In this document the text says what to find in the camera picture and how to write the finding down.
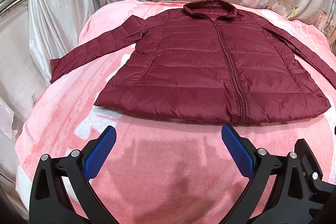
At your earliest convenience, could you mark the maroon quilted puffer jacket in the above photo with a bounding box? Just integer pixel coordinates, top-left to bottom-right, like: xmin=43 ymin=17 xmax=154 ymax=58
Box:
xmin=51 ymin=0 xmax=335 ymax=123

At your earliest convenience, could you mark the pink plush blanket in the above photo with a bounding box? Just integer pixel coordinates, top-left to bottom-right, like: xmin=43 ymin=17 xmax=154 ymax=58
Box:
xmin=15 ymin=0 xmax=335 ymax=223

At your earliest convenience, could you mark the silver satin curtain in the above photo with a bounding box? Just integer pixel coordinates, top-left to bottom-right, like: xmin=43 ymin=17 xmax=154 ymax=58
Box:
xmin=1 ymin=0 xmax=99 ymax=188

